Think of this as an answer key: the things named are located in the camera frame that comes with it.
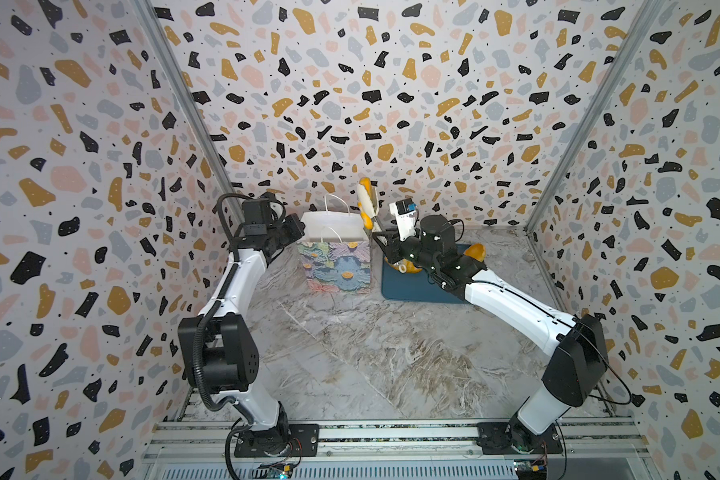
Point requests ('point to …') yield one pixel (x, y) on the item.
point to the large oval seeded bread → (404, 266)
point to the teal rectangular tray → (398, 285)
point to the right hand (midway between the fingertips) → (371, 228)
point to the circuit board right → (531, 469)
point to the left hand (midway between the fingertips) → (305, 217)
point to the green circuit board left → (278, 470)
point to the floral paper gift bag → (334, 248)
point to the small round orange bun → (477, 251)
